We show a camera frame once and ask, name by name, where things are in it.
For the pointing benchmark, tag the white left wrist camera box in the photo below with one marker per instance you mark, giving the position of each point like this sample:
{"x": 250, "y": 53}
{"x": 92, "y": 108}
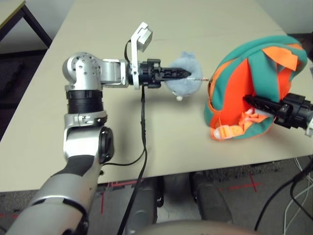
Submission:
{"x": 143, "y": 36}

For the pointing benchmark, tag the beige robot torso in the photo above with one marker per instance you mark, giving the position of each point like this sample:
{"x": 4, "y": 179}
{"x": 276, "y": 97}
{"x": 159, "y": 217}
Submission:
{"x": 195, "y": 228}

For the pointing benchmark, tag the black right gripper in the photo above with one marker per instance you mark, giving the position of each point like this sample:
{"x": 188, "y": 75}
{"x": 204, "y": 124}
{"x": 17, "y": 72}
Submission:
{"x": 296, "y": 112}

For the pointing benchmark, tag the grey robot leg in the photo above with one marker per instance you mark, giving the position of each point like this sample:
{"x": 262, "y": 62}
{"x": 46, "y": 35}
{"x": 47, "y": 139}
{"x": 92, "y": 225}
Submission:
{"x": 212, "y": 198}
{"x": 144, "y": 205}

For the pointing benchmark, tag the grey robot right leg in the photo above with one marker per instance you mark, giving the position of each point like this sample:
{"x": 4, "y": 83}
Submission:
{"x": 212, "y": 198}

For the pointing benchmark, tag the grey robot left leg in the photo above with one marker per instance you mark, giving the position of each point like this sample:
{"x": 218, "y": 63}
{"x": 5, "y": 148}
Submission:
{"x": 144, "y": 205}

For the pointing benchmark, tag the black foam floor mat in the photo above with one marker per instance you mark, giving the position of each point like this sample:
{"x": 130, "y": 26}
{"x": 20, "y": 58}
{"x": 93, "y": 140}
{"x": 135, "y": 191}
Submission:
{"x": 11, "y": 78}

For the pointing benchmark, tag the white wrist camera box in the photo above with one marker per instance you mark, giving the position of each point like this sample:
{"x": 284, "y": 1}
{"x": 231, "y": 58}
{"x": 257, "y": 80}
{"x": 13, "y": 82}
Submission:
{"x": 310, "y": 127}
{"x": 143, "y": 36}

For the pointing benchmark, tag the beige table with black frame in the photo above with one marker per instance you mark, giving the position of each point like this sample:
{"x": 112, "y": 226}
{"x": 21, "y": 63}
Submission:
{"x": 31, "y": 22}

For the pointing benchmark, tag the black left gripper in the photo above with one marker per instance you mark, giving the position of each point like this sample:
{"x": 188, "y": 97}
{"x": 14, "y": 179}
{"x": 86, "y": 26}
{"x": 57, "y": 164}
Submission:
{"x": 149, "y": 73}

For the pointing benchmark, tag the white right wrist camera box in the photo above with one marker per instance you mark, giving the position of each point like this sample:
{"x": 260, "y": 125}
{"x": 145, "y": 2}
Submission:
{"x": 310, "y": 127}

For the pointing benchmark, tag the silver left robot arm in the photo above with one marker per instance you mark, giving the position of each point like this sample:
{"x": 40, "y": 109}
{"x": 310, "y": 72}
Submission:
{"x": 83, "y": 102}

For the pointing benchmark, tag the orange and teal backpack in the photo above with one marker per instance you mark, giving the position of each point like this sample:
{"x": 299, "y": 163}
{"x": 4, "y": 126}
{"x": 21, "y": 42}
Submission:
{"x": 234, "y": 98}

